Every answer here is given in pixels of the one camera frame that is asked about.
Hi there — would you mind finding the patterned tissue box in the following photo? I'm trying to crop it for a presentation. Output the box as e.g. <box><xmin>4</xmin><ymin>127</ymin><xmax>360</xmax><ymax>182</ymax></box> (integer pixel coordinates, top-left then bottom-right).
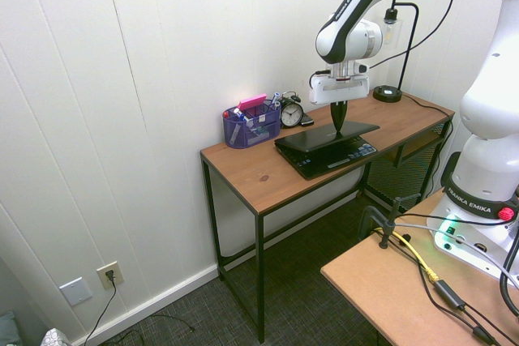
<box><xmin>40</xmin><ymin>327</ymin><xmax>70</xmax><ymax>346</ymax></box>

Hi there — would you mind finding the black alarm clock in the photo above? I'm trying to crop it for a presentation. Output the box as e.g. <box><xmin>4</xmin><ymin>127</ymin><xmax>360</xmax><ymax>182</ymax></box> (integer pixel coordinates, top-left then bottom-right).
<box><xmin>279</xmin><ymin>90</ymin><xmax>305</xmax><ymax>129</ymax></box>

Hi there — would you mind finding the purple mesh desk organizer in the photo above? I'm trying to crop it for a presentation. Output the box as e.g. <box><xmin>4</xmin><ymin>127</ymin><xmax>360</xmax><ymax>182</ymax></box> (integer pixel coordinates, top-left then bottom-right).
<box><xmin>221</xmin><ymin>99</ymin><xmax>282</xmax><ymax>150</ymax></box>

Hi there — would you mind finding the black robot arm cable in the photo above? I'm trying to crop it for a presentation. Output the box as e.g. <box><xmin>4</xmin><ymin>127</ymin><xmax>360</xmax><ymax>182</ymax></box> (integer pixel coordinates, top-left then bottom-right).
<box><xmin>367</xmin><ymin>0</ymin><xmax>519</xmax><ymax>70</ymax></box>

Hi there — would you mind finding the grey cable with adapter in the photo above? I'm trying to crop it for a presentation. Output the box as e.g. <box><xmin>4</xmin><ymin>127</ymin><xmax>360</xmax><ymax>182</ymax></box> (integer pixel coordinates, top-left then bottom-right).
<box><xmin>395</xmin><ymin>222</ymin><xmax>504</xmax><ymax>275</ymax></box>

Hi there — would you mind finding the black power cord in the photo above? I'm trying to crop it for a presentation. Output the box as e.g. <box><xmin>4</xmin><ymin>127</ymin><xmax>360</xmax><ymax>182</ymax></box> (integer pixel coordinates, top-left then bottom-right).
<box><xmin>83</xmin><ymin>271</ymin><xmax>195</xmax><ymax>346</ymax></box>

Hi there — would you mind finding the teal pillow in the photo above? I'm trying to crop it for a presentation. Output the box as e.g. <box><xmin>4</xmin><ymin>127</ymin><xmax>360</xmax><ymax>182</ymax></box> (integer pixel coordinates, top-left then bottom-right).
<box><xmin>0</xmin><ymin>310</ymin><xmax>21</xmax><ymax>346</ymax></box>

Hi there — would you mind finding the black desk lamp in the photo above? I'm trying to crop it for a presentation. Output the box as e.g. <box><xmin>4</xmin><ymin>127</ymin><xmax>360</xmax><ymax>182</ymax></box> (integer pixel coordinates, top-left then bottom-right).
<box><xmin>372</xmin><ymin>0</ymin><xmax>420</xmax><ymax>104</ymax></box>

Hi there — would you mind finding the wall outlet plate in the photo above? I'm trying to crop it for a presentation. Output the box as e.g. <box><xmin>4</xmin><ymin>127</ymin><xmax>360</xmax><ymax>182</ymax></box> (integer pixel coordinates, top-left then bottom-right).
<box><xmin>96</xmin><ymin>261</ymin><xmax>124</xmax><ymax>291</ymax></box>

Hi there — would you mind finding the black cable adapter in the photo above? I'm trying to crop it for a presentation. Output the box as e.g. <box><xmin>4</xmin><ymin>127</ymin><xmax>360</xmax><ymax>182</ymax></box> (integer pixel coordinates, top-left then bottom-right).
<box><xmin>433</xmin><ymin>279</ymin><xmax>467</xmax><ymax>310</ymax></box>

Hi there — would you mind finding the black laptop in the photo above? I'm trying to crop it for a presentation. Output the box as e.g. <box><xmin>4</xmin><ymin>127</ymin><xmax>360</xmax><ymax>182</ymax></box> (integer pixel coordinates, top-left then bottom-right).
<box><xmin>273</xmin><ymin>121</ymin><xmax>381</xmax><ymax>180</ymax></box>

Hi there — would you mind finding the white blank wall plate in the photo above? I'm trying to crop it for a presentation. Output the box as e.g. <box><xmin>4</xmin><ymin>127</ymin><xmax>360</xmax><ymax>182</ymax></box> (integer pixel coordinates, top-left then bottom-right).
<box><xmin>58</xmin><ymin>276</ymin><xmax>95</xmax><ymax>307</ymax></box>

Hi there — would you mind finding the black metal clamp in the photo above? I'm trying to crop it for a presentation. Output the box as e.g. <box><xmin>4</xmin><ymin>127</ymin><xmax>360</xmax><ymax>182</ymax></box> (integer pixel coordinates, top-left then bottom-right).
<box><xmin>359</xmin><ymin>194</ymin><xmax>422</xmax><ymax>250</ymax></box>

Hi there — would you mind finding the wooden desk black frame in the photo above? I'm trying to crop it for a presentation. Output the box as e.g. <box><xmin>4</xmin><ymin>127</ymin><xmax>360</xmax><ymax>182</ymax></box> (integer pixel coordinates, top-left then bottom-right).
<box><xmin>199</xmin><ymin>90</ymin><xmax>456</xmax><ymax>344</ymax></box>

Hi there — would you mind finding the yellow cable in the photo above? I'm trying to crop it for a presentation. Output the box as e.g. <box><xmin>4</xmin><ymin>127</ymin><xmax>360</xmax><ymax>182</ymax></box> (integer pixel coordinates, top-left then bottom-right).
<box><xmin>373</xmin><ymin>227</ymin><xmax>441</xmax><ymax>282</ymax></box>

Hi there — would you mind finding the light wooden robot table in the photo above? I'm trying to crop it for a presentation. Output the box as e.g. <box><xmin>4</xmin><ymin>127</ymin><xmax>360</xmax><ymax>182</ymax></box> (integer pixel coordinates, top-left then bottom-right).
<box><xmin>320</xmin><ymin>190</ymin><xmax>519</xmax><ymax>346</ymax></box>

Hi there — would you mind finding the pink sticky note block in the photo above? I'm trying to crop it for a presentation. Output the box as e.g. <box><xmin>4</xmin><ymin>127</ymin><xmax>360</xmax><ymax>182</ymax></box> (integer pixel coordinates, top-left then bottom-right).
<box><xmin>238</xmin><ymin>94</ymin><xmax>268</xmax><ymax>111</ymax></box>

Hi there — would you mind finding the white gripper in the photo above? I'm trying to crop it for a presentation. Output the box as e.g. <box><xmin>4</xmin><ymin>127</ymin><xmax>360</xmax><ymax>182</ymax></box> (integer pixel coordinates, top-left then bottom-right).
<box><xmin>308</xmin><ymin>73</ymin><xmax>371</xmax><ymax>135</ymax></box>

